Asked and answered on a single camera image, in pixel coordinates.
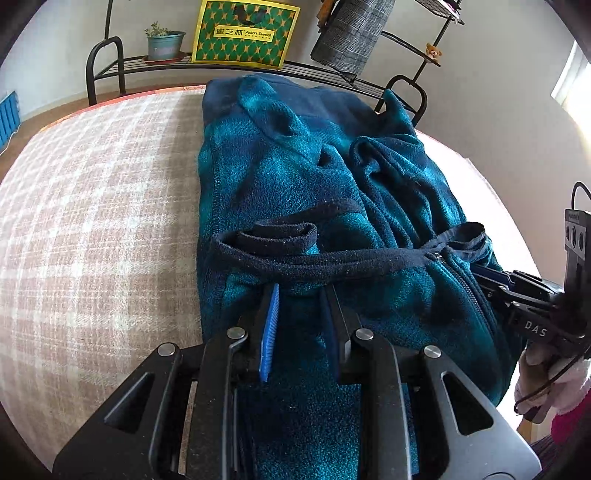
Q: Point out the grey plaid long coat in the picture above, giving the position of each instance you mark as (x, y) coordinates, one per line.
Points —
(349, 31)

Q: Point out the right hand in white glove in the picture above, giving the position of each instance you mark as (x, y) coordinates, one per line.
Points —
(546, 379)

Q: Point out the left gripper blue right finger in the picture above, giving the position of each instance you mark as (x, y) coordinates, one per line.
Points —
(339, 326)

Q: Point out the black metal clothes rack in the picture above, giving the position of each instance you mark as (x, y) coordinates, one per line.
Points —
(122, 66)

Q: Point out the pink checked bed cover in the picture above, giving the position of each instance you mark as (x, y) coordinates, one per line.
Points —
(99, 235)

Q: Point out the yellow green gift bag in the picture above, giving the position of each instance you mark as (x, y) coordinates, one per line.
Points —
(250, 34)

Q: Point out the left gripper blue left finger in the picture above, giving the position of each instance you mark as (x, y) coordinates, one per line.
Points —
(262, 334)

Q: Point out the blue slatted crate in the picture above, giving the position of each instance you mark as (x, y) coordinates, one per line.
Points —
(9, 117)

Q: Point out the small brown teddy bear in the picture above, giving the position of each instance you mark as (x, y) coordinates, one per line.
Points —
(433, 52)

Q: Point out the potted plant in teal pot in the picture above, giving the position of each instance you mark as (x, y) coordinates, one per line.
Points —
(163, 43)

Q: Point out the window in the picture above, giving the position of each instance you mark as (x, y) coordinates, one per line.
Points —
(573, 88)

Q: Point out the teal plaid fleece jacket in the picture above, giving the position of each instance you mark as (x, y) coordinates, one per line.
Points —
(309, 187)

